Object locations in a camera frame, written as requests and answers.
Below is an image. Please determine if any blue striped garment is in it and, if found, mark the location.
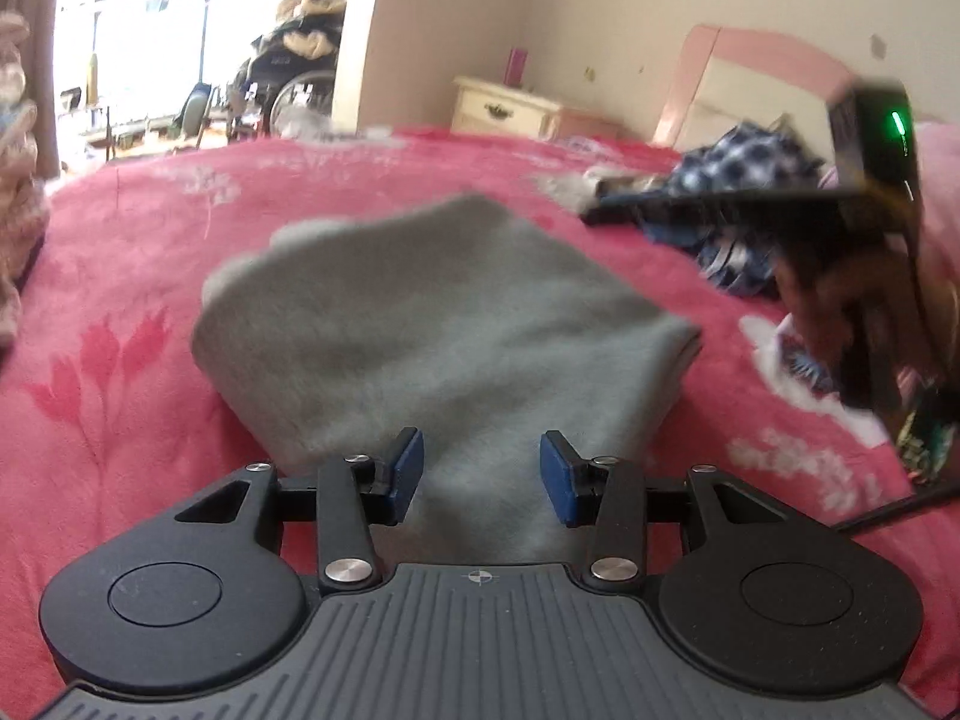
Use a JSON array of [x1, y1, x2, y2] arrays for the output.
[[697, 229, 788, 302]]

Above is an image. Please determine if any clothes heap on wheelchair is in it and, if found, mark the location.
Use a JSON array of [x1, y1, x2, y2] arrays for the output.
[[259, 0, 353, 61]]

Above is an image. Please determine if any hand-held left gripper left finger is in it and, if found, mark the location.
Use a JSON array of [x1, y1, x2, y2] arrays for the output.
[[176, 427, 425, 592]]

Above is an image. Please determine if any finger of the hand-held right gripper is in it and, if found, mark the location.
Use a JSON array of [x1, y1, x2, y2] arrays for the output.
[[581, 186, 871, 230]]

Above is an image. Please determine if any blue denim garment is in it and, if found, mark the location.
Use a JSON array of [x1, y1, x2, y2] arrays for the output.
[[637, 199, 722, 250]]

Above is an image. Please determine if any pink headboard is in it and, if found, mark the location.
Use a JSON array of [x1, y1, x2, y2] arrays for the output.
[[651, 24, 860, 151]]

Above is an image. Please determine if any person's right hand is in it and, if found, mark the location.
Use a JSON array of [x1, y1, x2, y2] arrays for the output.
[[772, 238, 929, 385]]

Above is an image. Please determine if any blue plaid shirt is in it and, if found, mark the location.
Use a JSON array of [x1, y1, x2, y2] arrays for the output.
[[664, 120, 826, 200]]

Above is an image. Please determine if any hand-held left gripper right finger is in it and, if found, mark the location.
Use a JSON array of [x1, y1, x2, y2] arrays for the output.
[[540, 431, 788, 592]]

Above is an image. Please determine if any brown curtain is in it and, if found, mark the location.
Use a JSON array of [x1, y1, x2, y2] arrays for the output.
[[0, 0, 72, 181]]

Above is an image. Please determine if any pink floral blanket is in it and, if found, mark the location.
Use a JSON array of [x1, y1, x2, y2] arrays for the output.
[[0, 124, 960, 713]]

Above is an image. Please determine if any dark green chair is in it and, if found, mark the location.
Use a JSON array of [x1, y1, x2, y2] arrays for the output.
[[176, 81, 218, 151]]

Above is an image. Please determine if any stack of folded clothes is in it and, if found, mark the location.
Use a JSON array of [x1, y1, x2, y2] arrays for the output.
[[0, 11, 53, 350]]

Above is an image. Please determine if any grey hoodie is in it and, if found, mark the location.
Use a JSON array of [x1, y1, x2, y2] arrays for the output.
[[191, 193, 706, 567]]

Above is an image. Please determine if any black wheelchair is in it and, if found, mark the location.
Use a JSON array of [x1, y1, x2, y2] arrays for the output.
[[229, 30, 338, 140]]

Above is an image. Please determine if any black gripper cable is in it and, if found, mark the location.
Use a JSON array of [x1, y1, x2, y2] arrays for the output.
[[832, 481, 960, 535]]

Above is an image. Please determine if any cream nightstand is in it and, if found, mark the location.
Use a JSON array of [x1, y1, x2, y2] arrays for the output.
[[451, 75, 623, 142]]

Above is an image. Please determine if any person's pink clothing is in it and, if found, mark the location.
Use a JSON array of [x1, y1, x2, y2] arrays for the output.
[[911, 120, 960, 391]]

